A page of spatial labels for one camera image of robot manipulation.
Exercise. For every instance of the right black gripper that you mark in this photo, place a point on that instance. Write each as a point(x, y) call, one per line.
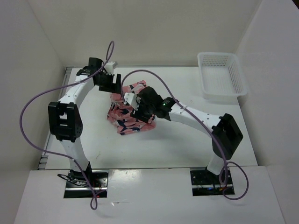
point(138, 113)

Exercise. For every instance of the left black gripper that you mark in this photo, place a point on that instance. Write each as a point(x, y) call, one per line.
point(112, 87)

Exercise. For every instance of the pink shark print shorts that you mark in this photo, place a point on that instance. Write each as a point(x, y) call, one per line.
point(119, 116)

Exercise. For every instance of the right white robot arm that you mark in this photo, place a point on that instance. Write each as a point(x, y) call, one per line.
point(225, 133)

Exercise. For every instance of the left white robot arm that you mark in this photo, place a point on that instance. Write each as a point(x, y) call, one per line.
point(65, 121)

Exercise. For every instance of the white plastic mesh basket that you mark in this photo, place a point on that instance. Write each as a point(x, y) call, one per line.
point(222, 78)

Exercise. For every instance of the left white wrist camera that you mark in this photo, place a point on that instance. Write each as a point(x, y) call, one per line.
point(110, 66)

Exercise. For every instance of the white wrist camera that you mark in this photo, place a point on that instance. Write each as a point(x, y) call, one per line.
point(110, 66)
point(132, 99)

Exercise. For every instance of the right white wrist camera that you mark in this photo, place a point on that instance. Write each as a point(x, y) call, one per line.
point(132, 99)

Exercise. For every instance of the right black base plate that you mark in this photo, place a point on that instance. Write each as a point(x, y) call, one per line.
point(205, 183)

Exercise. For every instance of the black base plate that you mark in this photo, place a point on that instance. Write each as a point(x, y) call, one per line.
point(205, 183)
point(80, 189)

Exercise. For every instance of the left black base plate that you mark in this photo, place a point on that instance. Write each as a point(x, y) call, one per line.
point(80, 189)

